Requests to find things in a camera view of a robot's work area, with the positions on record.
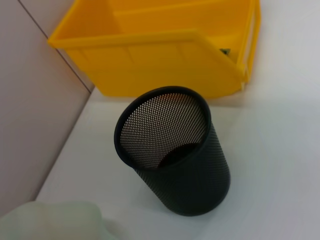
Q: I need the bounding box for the black mesh pen cup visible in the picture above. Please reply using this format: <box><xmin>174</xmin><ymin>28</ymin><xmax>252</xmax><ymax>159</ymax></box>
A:
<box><xmin>114</xmin><ymin>85</ymin><xmax>231</xmax><ymax>216</ymax></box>

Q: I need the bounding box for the translucent green fruit bowl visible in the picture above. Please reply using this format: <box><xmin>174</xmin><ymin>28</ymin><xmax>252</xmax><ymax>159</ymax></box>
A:
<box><xmin>0</xmin><ymin>201</ymin><xmax>111</xmax><ymax>240</ymax></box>

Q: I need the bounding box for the yellow plastic bin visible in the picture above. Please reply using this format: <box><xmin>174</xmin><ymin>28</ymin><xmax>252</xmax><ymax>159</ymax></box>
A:
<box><xmin>47</xmin><ymin>0</ymin><xmax>262</xmax><ymax>100</ymax></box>

